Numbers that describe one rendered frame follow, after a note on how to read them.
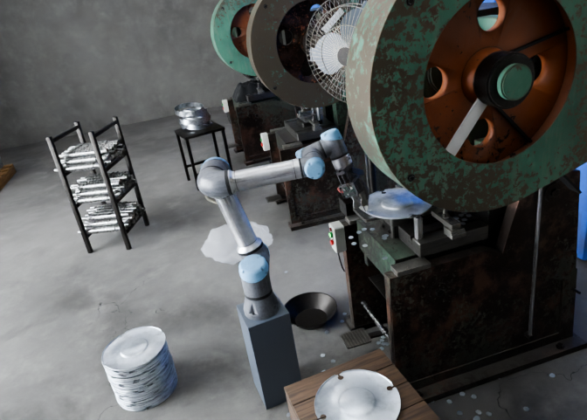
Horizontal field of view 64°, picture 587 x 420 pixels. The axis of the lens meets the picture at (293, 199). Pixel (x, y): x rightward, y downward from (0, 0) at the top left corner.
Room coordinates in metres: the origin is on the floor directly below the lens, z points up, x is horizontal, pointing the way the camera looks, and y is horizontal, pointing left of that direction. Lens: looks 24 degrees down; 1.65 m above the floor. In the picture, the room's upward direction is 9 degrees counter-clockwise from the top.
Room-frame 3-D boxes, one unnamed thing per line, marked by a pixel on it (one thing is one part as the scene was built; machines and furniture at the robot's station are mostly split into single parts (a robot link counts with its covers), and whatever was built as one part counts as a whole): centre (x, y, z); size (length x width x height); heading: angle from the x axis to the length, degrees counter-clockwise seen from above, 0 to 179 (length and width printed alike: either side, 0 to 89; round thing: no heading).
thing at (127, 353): (1.79, 0.84, 0.25); 0.29 x 0.29 x 0.01
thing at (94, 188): (3.53, 1.46, 0.47); 0.46 x 0.43 x 0.95; 82
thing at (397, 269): (1.57, -0.74, 0.45); 0.92 x 0.12 x 0.90; 102
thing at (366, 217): (1.76, -0.38, 0.72); 0.25 x 0.14 x 0.14; 102
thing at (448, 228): (1.63, -0.58, 0.76); 0.17 x 0.06 x 0.10; 12
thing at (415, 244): (1.80, -0.55, 0.68); 0.45 x 0.30 x 0.06; 12
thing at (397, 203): (1.77, -0.42, 0.78); 0.29 x 0.29 x 0.01
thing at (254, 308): (1.65, 0.20, 0.50); 0.15 x 0.15 x 0.10
